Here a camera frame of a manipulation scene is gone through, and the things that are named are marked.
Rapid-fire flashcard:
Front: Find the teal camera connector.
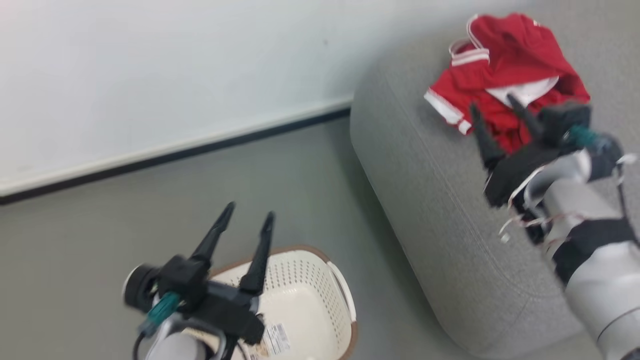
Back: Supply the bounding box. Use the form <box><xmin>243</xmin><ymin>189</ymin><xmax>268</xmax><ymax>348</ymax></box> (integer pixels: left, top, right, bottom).
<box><xmin>139</xmin><ymin>292</ymin><xmax>182</xmax><ymax>337</ymax></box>
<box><xmin>567</xmin><ymin>125</ymin><xmax>610</xmax><ymax>152</ymax></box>

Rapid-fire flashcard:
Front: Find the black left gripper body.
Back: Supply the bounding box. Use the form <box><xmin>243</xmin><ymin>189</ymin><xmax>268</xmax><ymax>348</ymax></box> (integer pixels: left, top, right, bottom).
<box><xmin>192</xmin><ymin>281</ymin><xmax>266</xmax><ymax>345</ymax></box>

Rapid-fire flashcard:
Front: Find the teal left camera connector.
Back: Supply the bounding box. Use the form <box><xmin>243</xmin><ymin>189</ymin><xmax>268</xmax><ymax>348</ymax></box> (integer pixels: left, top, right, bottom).
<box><xmin>139</xmin><ymin>292</ymin><xmax>182</xmax><ymax>337</ymax></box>

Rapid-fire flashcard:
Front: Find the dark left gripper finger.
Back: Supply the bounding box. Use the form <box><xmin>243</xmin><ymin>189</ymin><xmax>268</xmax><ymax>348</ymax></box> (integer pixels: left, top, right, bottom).
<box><xmin>191</xmin><ymin>201</ymin><xmax>236</xmax><ymax>266</ymax></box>
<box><xmin>239</xmin><ymin>211</ymin><xmax>276</xmax><ymax>296</ymax></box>

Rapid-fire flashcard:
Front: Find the red white twisted wire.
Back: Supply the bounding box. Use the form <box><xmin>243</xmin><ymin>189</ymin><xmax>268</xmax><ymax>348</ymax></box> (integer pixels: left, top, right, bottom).
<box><xmin>500</xmin><ymin>200</ymin><xmax>591</xmax><ymax>251</ymax></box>

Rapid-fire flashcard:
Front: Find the grey fabric sofa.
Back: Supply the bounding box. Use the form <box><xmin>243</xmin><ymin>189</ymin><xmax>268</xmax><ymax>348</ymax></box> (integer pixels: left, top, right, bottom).
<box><xmin>349</xmin><ymin>0</ymin><xmax>640</xmax><ymax>360</ymax></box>

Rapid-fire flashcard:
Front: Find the teal right camera connector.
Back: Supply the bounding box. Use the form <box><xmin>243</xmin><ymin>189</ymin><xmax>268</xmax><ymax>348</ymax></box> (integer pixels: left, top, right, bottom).
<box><xmin>567</xmin><ymin>125</ymin><xmax>610</xmax><ymax>152</ymax></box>

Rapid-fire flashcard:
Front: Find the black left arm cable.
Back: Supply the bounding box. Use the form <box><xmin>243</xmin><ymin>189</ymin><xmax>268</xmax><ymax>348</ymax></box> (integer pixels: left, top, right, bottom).
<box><xmin>132</xmin><ymin>320</ymin><xmax>251</xmax><ymax>360</ymax></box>

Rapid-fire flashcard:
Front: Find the black baseboard strip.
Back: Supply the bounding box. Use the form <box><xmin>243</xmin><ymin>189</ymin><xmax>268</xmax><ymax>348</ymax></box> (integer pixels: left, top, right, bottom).
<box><xmin>0</xmin><ymin>106</ymin><xmax>353</xmax><ymax>206</ymax></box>

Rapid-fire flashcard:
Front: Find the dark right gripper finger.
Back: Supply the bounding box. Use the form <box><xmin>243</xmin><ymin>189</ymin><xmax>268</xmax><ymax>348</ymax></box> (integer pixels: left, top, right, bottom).
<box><xmin>469</xmin><ymin>103</ymin><xmax>506</xmax><ymax>168</ymax></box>
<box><xmin>506</xmin><ymin>93</ymin><xmax>546</xmax><ymax>146</ymax></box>

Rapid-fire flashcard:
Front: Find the black strap on arm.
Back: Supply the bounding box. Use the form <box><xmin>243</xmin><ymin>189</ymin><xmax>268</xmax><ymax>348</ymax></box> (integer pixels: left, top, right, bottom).
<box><xmin>551</xmin><ymin>218</ymin><xmax>638</xmax><ymax>286</ymax></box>

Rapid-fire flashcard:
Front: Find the white perforated laundry basket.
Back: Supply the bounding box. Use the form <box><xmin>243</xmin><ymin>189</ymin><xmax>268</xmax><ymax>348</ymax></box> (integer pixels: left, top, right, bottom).
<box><xmin>199</xmin><ymin>244</ymin><xmax>359</xmax><ymax>360</ymax></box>

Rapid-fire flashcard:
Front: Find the red and white clothing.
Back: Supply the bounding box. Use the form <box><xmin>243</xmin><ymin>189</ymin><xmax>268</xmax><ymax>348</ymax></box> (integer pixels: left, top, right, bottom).
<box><xmin>423</xmin><ymin>13</ymin><xmax>592</xmax><ymax>154</ymax></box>

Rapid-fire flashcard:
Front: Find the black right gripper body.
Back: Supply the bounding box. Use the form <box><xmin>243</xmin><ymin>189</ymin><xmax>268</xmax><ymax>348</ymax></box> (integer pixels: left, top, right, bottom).
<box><xmin>484</xmin><ymin>145</ymin><xmax>566</xmax><ymax>208</ymax></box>

